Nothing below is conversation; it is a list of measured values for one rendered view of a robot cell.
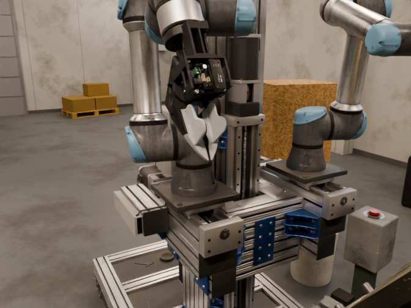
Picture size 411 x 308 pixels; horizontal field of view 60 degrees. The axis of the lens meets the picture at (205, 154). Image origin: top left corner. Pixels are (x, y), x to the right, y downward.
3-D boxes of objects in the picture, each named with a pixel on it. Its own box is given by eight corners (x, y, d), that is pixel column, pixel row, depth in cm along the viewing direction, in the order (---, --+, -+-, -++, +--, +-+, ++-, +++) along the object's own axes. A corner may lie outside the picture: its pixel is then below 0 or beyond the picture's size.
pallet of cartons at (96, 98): (111, 109, 937) (109, 82, 917) (121, 114, 856) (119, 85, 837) (60, 113, 879) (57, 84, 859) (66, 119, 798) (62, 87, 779)
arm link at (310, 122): (287, 139, 143) (289, 104, 139) (318, 137, 145) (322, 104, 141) (298, 146, 132) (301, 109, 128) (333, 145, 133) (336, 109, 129)
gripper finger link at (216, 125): (222, 153, 53) (208, 95, 55) (205, 162, 58) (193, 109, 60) (240, 151, 55) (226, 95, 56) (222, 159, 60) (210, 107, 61)
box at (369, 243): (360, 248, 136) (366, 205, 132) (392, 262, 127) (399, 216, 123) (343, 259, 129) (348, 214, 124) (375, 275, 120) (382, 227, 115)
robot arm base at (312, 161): (277, 164, 144) (279, 140, 141) (306, 158, 151) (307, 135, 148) (304, 174, 131) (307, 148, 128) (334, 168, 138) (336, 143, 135)
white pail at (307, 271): (312, 257, 265) (317, 198, 252) (344, 278, 239) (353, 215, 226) (279, 269, 250) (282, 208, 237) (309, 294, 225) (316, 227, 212)
